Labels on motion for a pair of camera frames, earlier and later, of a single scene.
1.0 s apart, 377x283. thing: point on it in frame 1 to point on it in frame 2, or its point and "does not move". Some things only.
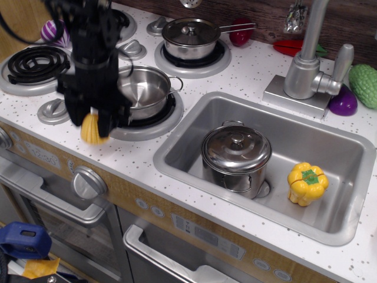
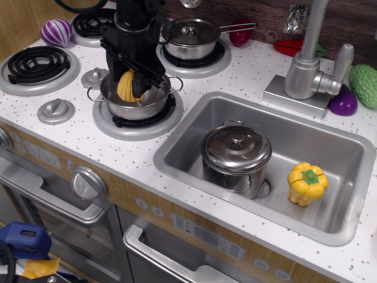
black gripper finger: [105, 118] to [141, 85]
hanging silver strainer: [191, 4] does not move
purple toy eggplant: [344, 104] does not move
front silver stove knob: [53, 112] does not move
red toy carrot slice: [291, 48] does not move
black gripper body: [95, 84] to [139, 49]
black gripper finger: [78, 104] to [117, 68]
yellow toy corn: [90, 130] to [125, 88]
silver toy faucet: [304, 88] does not move
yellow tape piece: [39, 268] does not move
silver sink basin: [346, 155] does not move
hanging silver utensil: [296, 17] does not move
